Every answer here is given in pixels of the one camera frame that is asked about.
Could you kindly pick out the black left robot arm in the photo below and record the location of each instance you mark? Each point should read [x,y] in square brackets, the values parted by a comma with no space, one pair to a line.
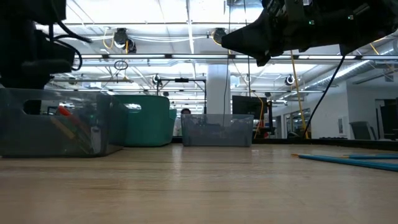
[31,12]

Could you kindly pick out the grey translucent plastic bin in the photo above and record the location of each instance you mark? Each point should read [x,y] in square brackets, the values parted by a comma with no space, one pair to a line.
[217,130]
[31,140]

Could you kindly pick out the person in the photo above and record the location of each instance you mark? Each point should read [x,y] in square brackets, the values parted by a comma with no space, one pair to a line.
[185,111]

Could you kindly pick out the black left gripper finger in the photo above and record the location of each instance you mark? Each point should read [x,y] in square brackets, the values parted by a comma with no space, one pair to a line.
[32,107]

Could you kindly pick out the black computer monitor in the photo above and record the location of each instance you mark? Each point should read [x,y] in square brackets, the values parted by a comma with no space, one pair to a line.
[248,107]

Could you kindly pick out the blue paintbrush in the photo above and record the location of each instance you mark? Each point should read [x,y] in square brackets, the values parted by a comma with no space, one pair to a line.
[379,155]

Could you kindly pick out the white building column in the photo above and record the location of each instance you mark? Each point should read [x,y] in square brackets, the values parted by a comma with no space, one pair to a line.
[217,90]

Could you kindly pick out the black background gantry frame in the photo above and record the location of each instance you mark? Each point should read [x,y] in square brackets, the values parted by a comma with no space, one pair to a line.
[182,80]

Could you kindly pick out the blue pens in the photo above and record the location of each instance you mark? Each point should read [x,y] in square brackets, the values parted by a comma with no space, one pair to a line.
[357,162]

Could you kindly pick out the teal plastic bin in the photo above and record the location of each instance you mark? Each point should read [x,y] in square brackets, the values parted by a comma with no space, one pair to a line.
[149,124]

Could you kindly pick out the grey office chair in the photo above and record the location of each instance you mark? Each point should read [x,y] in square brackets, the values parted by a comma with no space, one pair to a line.
[362,130]

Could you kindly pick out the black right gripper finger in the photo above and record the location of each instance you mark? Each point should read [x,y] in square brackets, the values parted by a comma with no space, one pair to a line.
[248,37]

